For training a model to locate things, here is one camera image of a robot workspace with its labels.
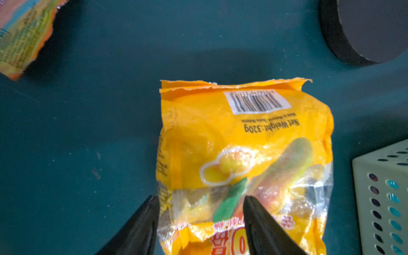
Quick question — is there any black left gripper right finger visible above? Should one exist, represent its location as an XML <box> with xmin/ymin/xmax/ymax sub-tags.
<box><xmin>243</xmin><ymin>195</ymin><xmax>307</xmax><ymax>255</ymax></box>

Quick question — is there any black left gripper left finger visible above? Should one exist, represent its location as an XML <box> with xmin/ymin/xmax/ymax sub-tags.
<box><xmin>97</xmin><ymin>195</ymin><xmax>160</xmax><ymax>255</ymax></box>

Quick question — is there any yellow Cocoaland gummy bag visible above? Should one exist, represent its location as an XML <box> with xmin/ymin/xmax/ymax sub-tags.
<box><xmin>156</xmin><ymin>78</ymin><xmax>334</xmax><ymax>255</ymax></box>

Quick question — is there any pale green plastic basket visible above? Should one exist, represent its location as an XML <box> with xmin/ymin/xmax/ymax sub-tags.
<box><xmin>352</xmin><ymin>140</ymin><xmax>408</xmax><ymax>255</ymax></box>

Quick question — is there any Fox's Fruits bag corner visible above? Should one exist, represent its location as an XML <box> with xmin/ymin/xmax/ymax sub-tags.
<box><xmin>1</xmin><ymin>0</ymin><xmax>67</xmax><ymax>81</ymax></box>

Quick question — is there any dark oval stand base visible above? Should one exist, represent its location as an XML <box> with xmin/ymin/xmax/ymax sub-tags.
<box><xmin>319</xmin><ymin>0</ymin><xmax>408</xmax><ymax>67</ymax></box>

